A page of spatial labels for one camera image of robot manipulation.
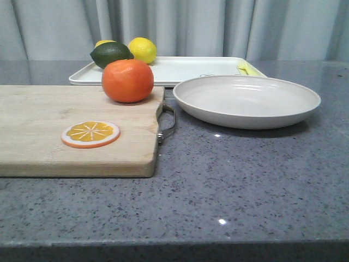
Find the orange fruit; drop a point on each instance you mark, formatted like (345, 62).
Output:
(127, 81)

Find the beige round plate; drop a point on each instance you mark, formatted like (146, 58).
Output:
(246, 102)

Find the white rectangular tray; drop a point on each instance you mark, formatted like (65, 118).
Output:
(169, 71)

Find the orange slice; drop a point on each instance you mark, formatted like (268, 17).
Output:
(90, 134)

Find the yellow lemon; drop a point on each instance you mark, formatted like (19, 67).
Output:
(103, 42)
(143, 49)

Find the yellow plastic utensil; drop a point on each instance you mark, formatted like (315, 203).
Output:
(246, 68)

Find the green lime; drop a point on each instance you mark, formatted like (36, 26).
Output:
(109, 52)

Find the rear yellow lemon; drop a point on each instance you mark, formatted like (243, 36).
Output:
(103, 42)

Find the wooden cutting board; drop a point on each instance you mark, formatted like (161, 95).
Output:
(33, 119)

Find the grey curtain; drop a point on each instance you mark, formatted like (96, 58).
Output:
(254, 30)

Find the metal cutting board handle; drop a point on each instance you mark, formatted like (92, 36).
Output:
(167, 123)

